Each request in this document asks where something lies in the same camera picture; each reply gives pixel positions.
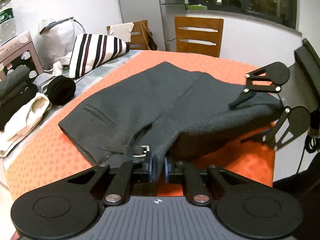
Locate pink water dispenser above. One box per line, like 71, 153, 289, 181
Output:
1, 31, 44, 81

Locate grey folded garment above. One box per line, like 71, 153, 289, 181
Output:
33, 73, 55, 94

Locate near wooden chair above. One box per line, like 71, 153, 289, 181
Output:
175, 16, 224, 57

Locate silver refrigerator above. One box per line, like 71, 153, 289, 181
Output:
159, 0, 186, 51

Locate black rolled garment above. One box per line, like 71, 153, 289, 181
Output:
46, 75, 76, 106

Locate striped folded sweater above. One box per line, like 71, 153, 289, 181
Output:
69, 33, 130, 79

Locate orange patterned mat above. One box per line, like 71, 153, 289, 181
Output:
1, 51, 275, 199

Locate white bag with plastic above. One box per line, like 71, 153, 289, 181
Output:
35, 17, 85, 72

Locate wooden chair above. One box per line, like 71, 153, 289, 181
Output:
106, 19, 158, 51
175, 16, 224, 57

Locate white cloth on chair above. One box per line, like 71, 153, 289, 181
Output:
106, 22, 134, 42

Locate dark grey trousers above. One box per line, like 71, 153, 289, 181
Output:
59, 62, 283, 182

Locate stack of dark folded clothes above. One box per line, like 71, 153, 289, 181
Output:
1, 65, 38, 131

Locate water bottle on dispenser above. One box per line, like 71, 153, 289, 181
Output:
0, 0, 17, 46

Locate white quilted garment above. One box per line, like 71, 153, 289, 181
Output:
1, 93, 50, 157

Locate far wooden chair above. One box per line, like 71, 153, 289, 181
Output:
106, 19, 158, 51

